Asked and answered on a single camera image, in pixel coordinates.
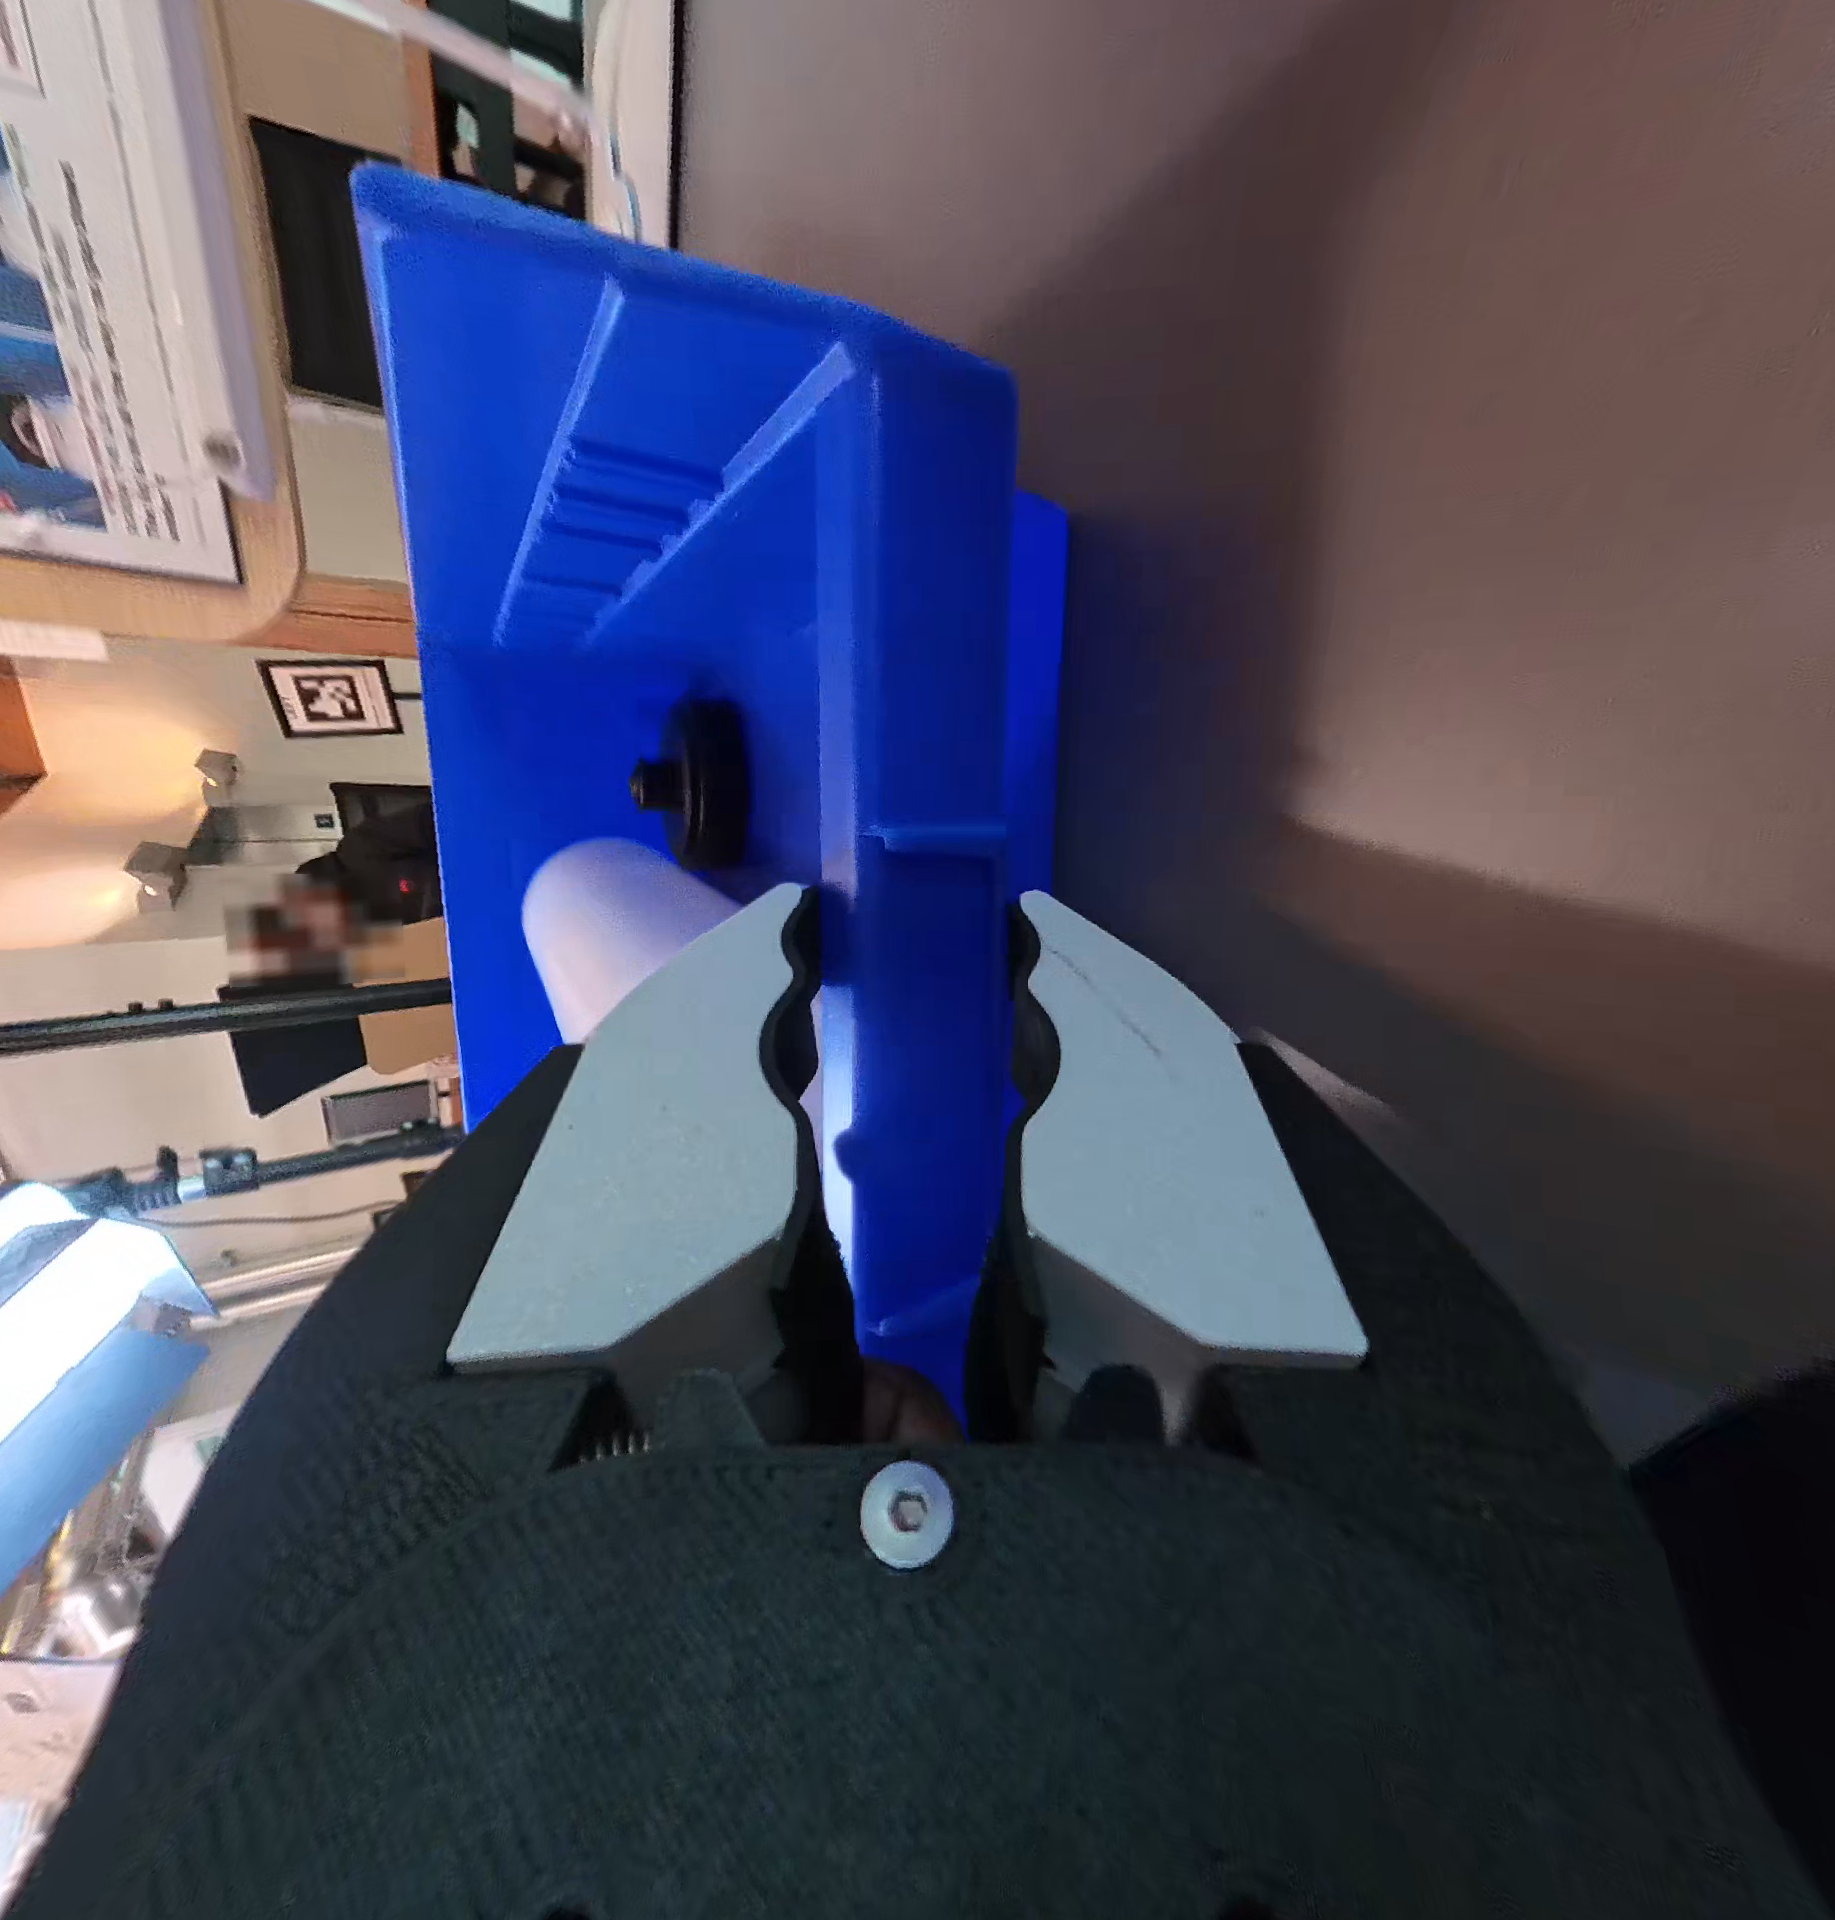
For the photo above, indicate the black floor lamp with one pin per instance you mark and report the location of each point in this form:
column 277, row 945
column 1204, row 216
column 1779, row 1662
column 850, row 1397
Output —
column 182, row 1019

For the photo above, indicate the studio light panel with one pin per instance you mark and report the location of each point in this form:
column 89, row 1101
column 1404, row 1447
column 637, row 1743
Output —
column 48, row 1349

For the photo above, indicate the black box appliance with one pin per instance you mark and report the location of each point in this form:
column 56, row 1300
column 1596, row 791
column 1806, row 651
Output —
column 317, row 272

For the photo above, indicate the white plastic bottle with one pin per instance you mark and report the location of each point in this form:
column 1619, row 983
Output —
column 619, row 931

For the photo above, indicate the black quilted pad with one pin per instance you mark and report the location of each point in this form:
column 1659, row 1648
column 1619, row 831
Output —
column 1788, row 1576

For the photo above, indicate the black light stand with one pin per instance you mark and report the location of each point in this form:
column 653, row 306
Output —
column 303, row 1161

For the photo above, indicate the grey wall spotlight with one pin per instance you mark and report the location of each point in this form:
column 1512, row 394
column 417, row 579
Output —
column 155, row 876
column 218, row 772

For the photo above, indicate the printed instruction board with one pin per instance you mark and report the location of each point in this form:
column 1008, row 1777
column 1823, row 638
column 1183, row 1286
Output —
column 107, row 299

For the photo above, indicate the black bottle lid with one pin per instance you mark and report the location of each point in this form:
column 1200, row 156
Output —
column 706, row 781

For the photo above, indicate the person's left hand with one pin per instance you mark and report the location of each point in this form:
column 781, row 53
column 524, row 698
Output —
column 910, row 1412

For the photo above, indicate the blue plastic bin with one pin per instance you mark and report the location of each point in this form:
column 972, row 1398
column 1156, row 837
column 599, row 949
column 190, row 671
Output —
column 932, row 675

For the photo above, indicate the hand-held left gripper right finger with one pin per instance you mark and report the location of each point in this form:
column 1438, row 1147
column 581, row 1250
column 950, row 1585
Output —
column 1187, row 1201

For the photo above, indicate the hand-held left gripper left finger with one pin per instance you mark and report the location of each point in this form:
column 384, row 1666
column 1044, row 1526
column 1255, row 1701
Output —
column 646, row 1201

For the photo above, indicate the black white fiducial tag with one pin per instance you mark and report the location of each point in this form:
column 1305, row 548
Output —
column 330, row 698

